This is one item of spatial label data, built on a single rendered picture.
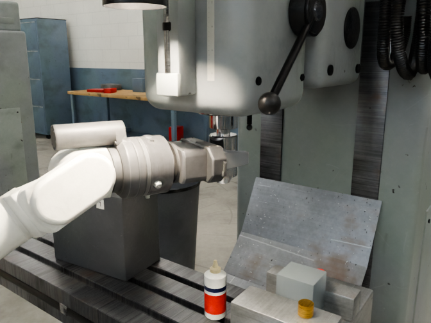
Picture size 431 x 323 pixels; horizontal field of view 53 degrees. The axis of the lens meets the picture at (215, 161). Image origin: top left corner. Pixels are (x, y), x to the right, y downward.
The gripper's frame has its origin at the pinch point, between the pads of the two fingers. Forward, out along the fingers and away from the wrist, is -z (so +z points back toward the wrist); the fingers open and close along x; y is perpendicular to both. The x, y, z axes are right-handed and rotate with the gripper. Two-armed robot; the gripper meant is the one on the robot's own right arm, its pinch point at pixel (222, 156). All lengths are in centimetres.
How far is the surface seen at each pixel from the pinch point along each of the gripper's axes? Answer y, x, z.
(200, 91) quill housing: -11.1, -5.7, 7.5
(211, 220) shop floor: 121, 245, -145
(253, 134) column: 3.2, 29.7, -28.1
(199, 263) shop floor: 122, 181, -98
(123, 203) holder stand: 13.1, 22.1, 9.7
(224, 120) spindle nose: -6.3, -2.1, 1.1
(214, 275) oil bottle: 21.9, 1.0, 0.7
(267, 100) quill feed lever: -10.5, -15.2, 3.1
